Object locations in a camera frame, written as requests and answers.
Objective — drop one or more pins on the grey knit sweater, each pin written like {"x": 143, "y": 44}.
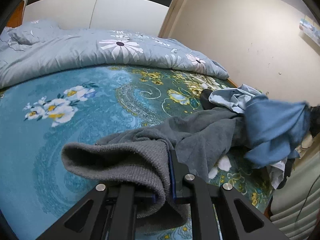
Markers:
{"x": 141, "y": 157}

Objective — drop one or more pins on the pale green curtain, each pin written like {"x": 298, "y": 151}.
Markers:
{"x": 295, "y": 207}

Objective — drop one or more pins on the teal floral bed blanket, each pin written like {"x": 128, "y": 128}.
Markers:
{"x": 39, "y": 116}

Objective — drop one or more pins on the black fleece garment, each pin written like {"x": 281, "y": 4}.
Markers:
{"x": 204, "y": 99}

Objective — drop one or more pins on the light blue shirt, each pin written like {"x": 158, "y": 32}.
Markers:
{"x": 234, "y": 99}

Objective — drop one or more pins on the grey-blue floral duvet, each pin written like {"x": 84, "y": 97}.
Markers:
{"x": 41, "y": 47}

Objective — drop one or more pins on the blue fleece garment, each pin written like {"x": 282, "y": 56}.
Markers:
{"x": 274, "y": 129}

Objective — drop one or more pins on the wooden bed frame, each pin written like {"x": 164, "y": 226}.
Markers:
{"x": 16, "y": 18}

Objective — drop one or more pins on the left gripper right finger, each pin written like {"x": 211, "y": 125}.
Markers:
{"x": 218, "y": 212}

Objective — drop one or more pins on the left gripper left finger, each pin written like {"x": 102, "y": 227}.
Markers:
{"x": 103, "y": 213}

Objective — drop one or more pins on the white black-striped wardrobe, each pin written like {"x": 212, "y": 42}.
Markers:
{"x": 144, "y": 16}

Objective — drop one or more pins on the wooden door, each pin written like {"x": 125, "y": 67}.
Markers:
{"x": 167, "y": 19}

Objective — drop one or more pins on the white garment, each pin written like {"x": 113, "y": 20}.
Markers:
{"x": 276, "y": 173}

